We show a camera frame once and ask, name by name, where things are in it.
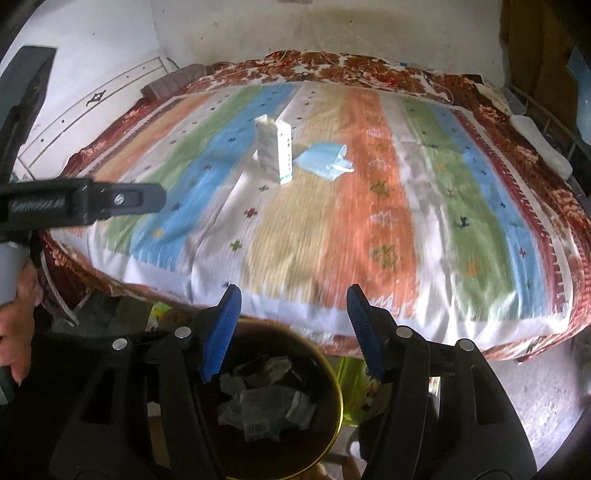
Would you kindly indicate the white cardboard carton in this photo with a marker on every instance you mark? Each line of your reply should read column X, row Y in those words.
column 272, row 147

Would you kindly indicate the person's left hand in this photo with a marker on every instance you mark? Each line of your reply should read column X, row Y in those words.
column 18, row 337

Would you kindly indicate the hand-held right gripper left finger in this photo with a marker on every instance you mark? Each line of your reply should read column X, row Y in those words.
column 221, row 332

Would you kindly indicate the white cloth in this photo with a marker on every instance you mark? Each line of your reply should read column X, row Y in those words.
column 540, row 143

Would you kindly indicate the white headboard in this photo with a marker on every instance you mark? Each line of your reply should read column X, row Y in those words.
column 92, row 106

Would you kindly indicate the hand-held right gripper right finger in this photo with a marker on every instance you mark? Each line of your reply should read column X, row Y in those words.
column 364, row 332

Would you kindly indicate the grey folded cloth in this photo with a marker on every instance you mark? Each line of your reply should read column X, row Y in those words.
column 171, row 83

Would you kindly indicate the green plastic bag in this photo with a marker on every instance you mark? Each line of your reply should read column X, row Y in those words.
column 351, row 387

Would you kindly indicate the clear blue printed plastic package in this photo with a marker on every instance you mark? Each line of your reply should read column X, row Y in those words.
column 265, row 408

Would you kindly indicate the blue face mask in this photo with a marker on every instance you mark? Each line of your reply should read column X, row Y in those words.
column 321, row 159

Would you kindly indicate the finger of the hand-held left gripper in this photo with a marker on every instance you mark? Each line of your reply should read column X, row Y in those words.
column 134, row 198

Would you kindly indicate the dark round bin gold rim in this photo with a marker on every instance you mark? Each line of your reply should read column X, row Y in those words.
column 286, row 454

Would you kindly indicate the brown hanging cloth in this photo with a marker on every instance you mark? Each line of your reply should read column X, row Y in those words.
column 531, row 46

